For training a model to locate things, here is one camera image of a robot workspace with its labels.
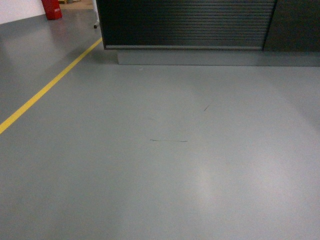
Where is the white wheeled stand leg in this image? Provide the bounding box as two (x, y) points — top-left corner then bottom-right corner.
(92, 0), (100, 29)

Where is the red fire extinguisher box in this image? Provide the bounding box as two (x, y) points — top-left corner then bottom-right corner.
(41, 0), (63, 20)

